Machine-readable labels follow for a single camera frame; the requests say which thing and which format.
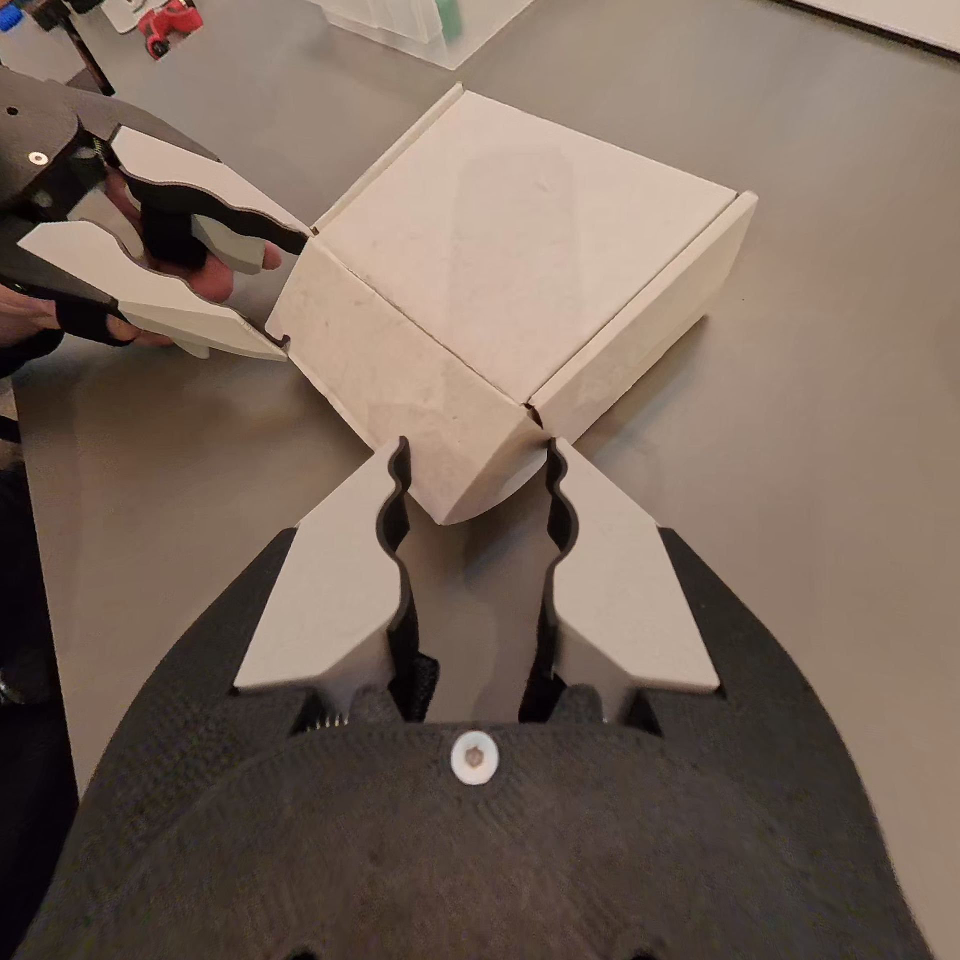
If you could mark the red black tool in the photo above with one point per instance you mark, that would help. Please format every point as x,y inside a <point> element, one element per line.
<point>169,26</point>

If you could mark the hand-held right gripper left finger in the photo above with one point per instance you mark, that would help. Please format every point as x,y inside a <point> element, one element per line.
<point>330,600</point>

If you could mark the clear plastic container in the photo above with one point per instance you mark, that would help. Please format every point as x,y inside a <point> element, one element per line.
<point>405,26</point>

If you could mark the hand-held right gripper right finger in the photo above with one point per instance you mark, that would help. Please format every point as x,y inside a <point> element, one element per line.
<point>630,600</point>

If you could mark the person's dark clothing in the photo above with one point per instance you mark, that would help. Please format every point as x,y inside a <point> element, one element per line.
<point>30,637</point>

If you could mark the white cardboard box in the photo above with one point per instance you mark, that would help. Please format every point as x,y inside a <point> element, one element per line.
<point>525,262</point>

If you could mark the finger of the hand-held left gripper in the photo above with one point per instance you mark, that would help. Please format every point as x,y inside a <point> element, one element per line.
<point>82,247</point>
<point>195,169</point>

